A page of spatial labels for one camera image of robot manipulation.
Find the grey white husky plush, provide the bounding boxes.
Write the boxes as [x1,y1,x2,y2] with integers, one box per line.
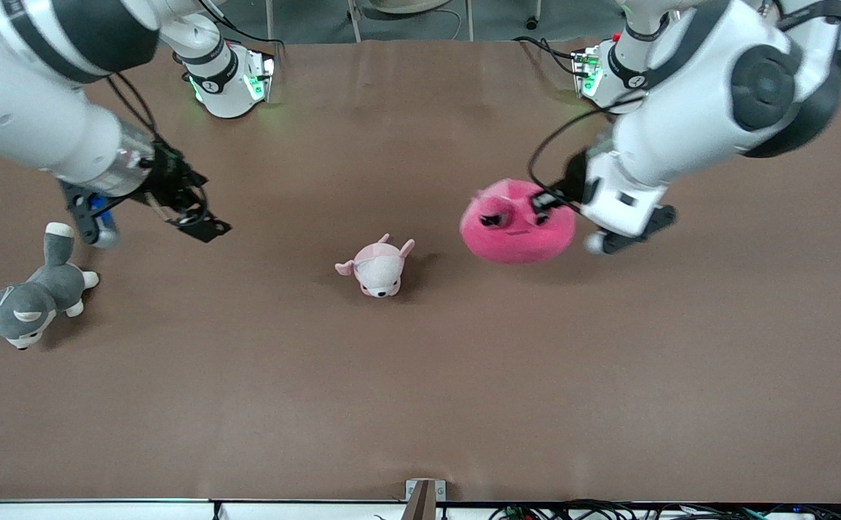
[0,222,100,351]

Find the metal chair legs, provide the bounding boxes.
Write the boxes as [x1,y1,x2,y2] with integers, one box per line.
[347,0,475,43]

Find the grey metal table bracket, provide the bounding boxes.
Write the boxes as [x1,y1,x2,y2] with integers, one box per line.
[404,478,447,520]

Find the black base cable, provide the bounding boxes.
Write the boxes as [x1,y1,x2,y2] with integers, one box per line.
[512,35,589,79]
[197,0,285,73]

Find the pale pink white puppy plush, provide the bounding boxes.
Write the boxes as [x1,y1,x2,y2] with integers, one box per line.
[334,233,416,299]

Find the black right base cable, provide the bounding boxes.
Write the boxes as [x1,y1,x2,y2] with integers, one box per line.
[197,0,285,73]

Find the hot pink round plush toy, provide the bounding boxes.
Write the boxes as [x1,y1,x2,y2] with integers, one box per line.
[460,178,579,265]

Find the black left base cable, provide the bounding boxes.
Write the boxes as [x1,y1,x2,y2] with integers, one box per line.
[512,35,589,79]

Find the black floor cable bundle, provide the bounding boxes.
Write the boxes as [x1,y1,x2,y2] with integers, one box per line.
[488,498,841,520]

